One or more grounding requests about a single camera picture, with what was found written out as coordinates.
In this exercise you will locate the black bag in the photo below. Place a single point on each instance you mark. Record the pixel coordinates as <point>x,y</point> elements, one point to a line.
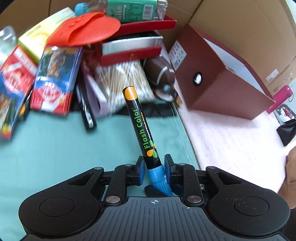
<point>288,133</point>

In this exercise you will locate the black chalk marker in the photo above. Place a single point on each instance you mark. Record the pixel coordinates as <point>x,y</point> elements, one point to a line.
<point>138,115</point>

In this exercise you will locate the black pen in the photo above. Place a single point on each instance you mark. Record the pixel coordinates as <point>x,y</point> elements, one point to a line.
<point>89,115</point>

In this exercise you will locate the person's bare leg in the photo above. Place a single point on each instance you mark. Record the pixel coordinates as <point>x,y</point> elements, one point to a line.
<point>290,171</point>

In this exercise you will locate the large cardboard box wall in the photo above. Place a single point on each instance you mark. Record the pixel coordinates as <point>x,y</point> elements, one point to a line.
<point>231,14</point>

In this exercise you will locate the clear plastic bottle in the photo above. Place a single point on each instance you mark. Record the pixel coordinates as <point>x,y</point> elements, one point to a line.
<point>7,39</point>

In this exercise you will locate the cardboard box with white labels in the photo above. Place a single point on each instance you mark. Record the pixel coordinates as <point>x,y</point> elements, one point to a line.
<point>279,78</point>

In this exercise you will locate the cotton swab pack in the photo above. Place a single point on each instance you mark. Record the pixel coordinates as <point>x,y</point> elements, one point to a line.
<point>122,78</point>

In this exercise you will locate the teal cloth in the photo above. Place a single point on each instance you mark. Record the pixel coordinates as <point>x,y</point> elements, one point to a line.
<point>57,150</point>

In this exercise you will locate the yellow-green medicine box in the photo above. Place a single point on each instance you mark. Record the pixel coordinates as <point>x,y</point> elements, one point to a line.
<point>37,37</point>

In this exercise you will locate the brown toy football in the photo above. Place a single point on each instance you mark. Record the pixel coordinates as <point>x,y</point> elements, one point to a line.
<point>159,69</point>

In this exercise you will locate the pink bottle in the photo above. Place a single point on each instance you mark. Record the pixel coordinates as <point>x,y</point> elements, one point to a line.
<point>281,97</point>

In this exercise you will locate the white flat box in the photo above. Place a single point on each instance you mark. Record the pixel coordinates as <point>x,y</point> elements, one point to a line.
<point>99,102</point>

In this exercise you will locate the tiger print playing card box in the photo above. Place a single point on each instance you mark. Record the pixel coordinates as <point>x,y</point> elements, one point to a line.
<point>55,76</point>
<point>13,76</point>

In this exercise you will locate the pink fleece blanket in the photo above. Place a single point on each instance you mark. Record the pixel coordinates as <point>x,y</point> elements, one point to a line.
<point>231,143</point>

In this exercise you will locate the brown storage box container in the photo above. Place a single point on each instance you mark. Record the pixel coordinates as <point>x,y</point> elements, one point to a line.
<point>219,92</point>

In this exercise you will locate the white red package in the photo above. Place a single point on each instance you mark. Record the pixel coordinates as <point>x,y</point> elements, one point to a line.
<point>284,113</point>

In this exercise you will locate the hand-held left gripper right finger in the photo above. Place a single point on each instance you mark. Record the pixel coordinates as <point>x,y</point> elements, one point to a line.
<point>167,172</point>

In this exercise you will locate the red silicone round pouch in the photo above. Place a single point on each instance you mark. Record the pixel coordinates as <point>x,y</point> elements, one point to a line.
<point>87,27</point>

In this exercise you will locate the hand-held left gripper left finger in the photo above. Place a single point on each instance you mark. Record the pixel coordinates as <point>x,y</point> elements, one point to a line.
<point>141,172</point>

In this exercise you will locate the green label plastic bottle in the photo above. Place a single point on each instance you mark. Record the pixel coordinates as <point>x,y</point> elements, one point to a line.
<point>129,9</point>

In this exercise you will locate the red drawer gift box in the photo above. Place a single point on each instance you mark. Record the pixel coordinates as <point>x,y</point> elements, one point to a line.
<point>129,55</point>

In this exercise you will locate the black white small toy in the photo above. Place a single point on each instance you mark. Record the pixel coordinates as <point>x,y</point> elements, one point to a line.
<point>165,92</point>

